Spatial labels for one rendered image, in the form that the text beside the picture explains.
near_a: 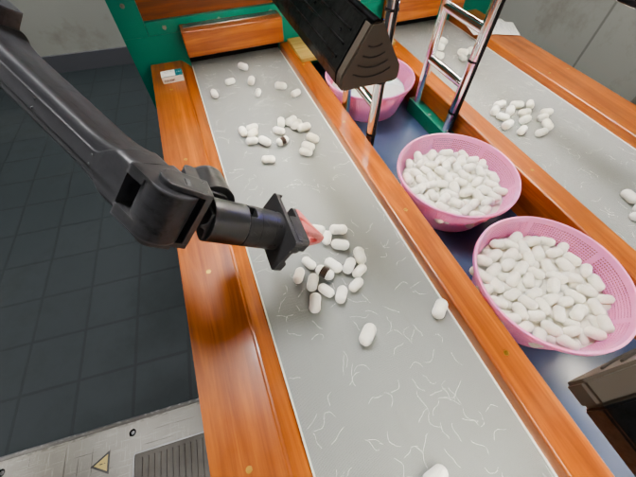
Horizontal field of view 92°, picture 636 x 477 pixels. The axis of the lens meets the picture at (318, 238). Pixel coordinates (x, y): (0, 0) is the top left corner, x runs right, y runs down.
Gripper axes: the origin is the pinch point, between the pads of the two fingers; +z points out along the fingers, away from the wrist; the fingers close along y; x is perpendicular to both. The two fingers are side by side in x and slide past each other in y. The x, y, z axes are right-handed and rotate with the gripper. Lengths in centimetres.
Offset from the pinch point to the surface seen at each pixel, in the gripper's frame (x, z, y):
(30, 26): 110, -51, 272
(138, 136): 100, 9, 167
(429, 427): 3.2, 9.2, -30.5
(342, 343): 7.6, 4.0, -15.3
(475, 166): -22.1, 39.5, 11.0
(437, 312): -4.4, 15.4, -17.0
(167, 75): 15, -12, 71
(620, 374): -22.9, -11.5, -29.9
